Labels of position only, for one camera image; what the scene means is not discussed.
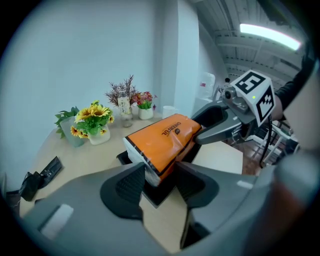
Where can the orange box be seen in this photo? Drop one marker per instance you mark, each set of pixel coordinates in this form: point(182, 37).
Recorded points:
point(162, 142)

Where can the red flowers in white pot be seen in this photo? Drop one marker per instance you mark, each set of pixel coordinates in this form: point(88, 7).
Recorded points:
point(144, 102)

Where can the ceiling light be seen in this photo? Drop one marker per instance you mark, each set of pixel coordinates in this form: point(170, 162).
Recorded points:
point(270, 35)

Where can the sunflowers in white pot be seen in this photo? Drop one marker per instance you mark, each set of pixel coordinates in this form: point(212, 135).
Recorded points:
point(93, 120)

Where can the clear plastic bottle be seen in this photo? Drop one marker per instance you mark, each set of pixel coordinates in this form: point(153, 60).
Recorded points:
point(124, 107)

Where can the green plant in frosted vase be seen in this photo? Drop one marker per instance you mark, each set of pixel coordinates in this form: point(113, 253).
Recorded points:
point(71, 130)

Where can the person's black clothing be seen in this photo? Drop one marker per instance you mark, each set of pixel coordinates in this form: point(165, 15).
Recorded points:
point(297, 82)

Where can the black tissue box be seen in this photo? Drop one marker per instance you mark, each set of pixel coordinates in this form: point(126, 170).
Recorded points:
point(160, 197)

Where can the white plastic container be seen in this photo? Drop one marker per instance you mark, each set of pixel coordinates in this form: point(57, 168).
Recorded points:
point(207, 85)

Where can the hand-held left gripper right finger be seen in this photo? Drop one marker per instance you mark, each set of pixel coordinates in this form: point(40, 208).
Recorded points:
point(225, 195)

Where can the dried brown plant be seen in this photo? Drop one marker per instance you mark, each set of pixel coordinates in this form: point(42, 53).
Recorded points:
point(113, 92)

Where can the white metal rack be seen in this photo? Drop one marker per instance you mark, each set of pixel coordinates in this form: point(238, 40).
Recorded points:
point(277, 140)

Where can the white mug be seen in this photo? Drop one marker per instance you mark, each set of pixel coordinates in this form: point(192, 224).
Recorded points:
point(169, 112)

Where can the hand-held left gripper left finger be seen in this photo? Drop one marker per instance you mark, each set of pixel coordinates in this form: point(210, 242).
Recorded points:
point(82, 212)

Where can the dark glossy wrapper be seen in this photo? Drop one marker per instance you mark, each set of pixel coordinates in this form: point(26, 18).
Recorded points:
point(32, 183)

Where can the person's right forearm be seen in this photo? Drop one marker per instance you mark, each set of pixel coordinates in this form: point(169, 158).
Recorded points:
point(278, 111)

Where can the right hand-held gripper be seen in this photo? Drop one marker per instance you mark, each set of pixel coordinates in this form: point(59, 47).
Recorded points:
point(260, 100)

